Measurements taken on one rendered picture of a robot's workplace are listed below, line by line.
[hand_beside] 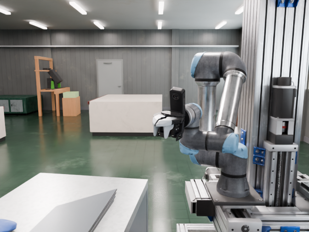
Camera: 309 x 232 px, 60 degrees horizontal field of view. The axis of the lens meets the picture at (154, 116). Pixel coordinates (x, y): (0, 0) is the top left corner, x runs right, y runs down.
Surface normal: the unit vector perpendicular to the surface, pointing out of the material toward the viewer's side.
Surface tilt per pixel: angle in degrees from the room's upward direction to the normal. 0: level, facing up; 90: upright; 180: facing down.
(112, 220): 0
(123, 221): 0
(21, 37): 90
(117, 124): 90
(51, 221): 0
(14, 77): 90
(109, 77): 90
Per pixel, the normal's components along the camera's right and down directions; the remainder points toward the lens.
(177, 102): -0.47, 0.58
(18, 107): 0.00, 0.16
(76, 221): 0.00, -0.99
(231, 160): -0.43, 0.14
